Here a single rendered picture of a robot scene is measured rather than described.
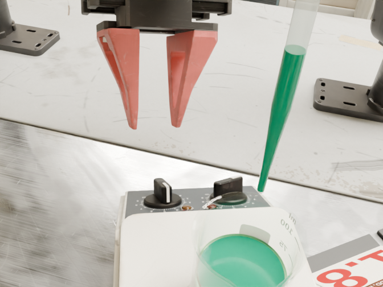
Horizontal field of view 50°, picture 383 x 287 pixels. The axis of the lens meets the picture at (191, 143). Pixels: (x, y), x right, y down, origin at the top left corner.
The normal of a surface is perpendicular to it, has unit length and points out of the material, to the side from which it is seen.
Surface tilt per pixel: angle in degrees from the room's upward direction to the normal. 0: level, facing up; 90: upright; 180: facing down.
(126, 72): 83
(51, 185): 0
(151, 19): 62
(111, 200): 0
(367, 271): 40
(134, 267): 0
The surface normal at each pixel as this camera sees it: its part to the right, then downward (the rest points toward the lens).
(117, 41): 0.32, 0.53
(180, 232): 0.05, -0.76
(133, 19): 0.34, 0.19
